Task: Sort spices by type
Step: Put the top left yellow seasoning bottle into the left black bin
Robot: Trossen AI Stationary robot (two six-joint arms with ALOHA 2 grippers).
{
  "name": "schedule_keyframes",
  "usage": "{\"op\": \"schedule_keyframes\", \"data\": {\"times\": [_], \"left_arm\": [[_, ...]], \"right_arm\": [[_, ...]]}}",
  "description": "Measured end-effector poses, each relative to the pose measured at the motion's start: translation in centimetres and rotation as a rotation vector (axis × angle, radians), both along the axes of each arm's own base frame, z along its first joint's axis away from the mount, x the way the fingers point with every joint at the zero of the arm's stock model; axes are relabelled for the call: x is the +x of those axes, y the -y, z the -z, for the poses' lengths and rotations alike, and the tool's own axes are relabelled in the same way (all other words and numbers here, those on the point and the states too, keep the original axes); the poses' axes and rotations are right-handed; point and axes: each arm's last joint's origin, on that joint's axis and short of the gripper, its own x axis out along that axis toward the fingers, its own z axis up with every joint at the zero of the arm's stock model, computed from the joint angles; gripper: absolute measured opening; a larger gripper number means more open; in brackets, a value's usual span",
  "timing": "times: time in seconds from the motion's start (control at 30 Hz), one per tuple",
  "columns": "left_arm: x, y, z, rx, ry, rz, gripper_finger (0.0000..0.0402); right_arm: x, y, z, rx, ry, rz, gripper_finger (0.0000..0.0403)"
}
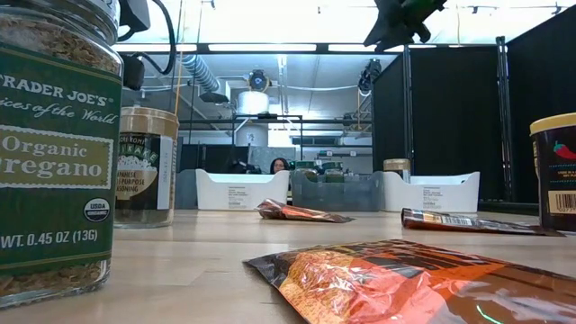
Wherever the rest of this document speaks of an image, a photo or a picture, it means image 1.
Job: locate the black aluminium table frame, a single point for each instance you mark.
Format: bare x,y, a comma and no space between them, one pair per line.
508,208

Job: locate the tan-lid furikake spice jar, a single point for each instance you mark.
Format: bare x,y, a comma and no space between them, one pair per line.
397,165

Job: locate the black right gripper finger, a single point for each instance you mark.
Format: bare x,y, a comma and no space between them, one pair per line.
422,32
382,33

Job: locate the white cylindrical tank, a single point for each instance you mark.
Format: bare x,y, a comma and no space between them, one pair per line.
252,102

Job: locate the round black yellow device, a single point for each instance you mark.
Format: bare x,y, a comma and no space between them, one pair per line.
258,81

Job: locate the green-lid oregano spice jar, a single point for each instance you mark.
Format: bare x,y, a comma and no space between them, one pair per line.
306,167
54,157
334,168

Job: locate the person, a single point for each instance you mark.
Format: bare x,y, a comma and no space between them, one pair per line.
279,165

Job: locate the black curtain partition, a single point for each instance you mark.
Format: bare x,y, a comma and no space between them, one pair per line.
450,112
540,67

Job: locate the black curtain frame pole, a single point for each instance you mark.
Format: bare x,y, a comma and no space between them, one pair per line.
407,112
501,112

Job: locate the orange brown taco seasoning packet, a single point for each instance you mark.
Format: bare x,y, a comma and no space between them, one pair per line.
382,288
297,211
472,222

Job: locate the black hanging camera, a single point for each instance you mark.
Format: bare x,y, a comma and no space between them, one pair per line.
369,74

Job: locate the tan cup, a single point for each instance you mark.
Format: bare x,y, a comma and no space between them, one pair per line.
144,180

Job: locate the black metal shelf rack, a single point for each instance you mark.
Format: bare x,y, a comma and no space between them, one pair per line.
216,121

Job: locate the grey translucent plastic bin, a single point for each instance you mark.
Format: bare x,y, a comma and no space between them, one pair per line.
337,195
185,189

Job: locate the ceiling strip light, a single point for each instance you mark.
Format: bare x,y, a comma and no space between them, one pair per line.
153,47
261,47
351,47

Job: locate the silver corrugated ceiling duct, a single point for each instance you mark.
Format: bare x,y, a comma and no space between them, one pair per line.
200,72

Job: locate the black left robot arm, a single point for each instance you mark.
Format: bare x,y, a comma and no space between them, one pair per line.
134,13

